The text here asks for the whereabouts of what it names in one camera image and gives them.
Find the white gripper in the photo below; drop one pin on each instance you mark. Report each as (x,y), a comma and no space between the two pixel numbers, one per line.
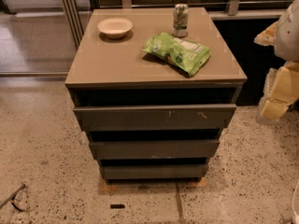
(289,36)

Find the grey drawer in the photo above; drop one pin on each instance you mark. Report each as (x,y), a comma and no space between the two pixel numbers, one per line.
(153,171)
(154,117)
(154,149)

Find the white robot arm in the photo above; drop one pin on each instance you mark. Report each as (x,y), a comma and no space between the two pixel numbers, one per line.
(286,47)

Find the grey top drawer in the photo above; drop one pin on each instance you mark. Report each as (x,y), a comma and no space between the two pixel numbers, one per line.
(154,117)

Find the grey drawer cabinet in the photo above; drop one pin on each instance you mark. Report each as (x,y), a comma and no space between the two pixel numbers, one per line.
(117,72)

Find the grey bottom drawer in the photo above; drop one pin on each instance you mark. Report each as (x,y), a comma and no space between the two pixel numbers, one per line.
(153,171)

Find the green snack bag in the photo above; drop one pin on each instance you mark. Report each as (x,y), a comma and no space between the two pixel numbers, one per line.
(186,55)

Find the white green drink can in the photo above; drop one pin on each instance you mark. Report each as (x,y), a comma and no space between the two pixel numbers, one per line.
(180,20)

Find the beige paper bowl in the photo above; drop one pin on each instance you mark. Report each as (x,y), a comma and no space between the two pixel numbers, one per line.
(115,28)

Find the small black floor object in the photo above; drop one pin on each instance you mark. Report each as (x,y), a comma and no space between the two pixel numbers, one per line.
(117,206)

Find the metal rod on floor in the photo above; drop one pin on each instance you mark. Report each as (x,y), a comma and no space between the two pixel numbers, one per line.
(12,197)

